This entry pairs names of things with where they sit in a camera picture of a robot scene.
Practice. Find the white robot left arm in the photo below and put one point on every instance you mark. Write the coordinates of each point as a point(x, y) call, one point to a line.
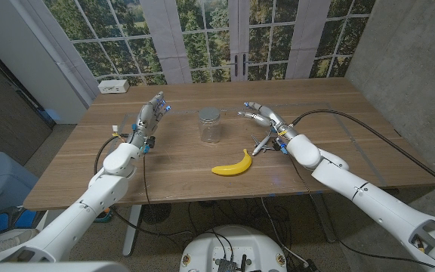
point(89, 200)

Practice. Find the clear plastic jar base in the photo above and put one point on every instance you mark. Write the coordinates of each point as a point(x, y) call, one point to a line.
point(210, 132)

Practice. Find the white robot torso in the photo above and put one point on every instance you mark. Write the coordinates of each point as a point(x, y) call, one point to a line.
point(236, 242)

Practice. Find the white table leg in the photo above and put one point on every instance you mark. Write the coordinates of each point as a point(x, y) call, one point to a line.
point(131, 234)

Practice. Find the teal tool tray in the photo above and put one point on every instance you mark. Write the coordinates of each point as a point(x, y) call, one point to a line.
point(104, 216)

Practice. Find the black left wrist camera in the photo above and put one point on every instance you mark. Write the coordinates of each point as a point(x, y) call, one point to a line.
point(150, 143)

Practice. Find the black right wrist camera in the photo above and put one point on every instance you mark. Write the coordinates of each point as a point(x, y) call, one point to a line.
point(279, 145)

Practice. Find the round black floor fan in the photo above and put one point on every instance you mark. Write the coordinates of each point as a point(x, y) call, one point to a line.
point(156, 213)

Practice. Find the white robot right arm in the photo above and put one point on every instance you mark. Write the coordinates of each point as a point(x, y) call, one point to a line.
point(372, 200)

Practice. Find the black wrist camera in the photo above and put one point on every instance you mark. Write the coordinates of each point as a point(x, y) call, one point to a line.
point(150, 143)
point(279, 145)

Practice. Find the grey metal jar lid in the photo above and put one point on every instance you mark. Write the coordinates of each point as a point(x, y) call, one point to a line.
point(209, 113)

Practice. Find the yellow toy banana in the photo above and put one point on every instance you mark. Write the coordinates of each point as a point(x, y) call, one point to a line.
point(234, 169)

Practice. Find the blue-grey upholstered seat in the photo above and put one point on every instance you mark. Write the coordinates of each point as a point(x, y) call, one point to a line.
point(2, 181)

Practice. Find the white toy airplane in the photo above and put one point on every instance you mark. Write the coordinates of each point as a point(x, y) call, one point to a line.
point(261, 145)

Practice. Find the black foot pedal blue pads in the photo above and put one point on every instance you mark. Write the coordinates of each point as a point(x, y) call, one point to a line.
point(0, 223)

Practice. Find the dark table leg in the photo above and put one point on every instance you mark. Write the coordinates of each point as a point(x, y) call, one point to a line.
point(325, 223)

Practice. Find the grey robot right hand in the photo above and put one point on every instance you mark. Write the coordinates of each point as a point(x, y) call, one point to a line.
point(268, 115)

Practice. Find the white sneaker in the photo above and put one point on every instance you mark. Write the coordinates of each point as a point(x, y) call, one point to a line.
point(17, 240)

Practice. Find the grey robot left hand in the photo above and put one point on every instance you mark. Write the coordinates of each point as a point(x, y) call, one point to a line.
point(147, 119)

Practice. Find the white power outlet box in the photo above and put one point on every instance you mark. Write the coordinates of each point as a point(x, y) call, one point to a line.
point(113, 86)

